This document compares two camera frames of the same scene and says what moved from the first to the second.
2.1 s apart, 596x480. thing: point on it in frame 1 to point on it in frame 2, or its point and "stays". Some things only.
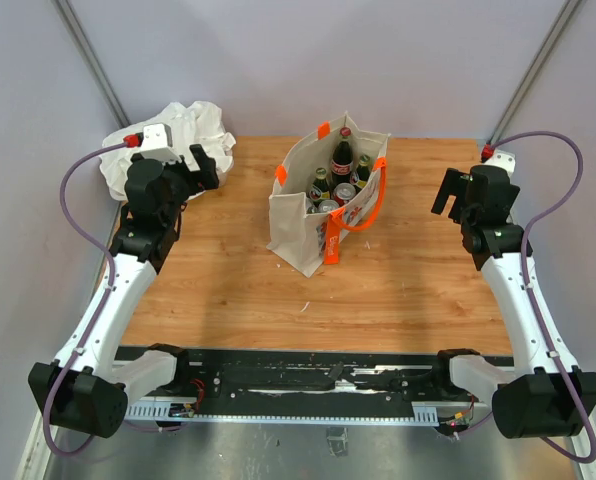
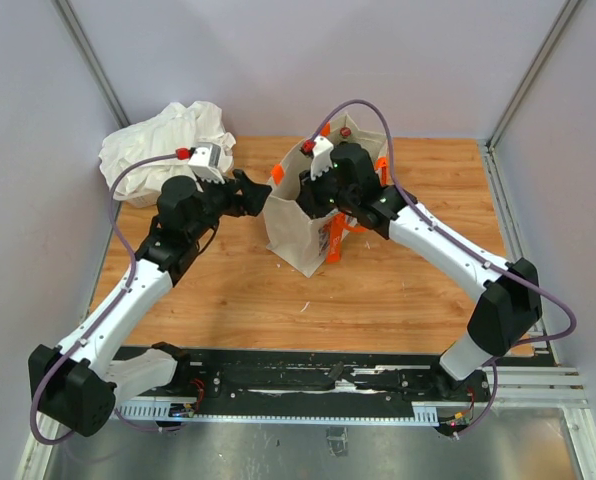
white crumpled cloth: [195, 123] stays
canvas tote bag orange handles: [308, 240] stays
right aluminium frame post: [543, 56] stays
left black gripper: [202, 179] to [255, 195]
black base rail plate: [314, 384] stays
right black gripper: [454, 183] to [306, 198]
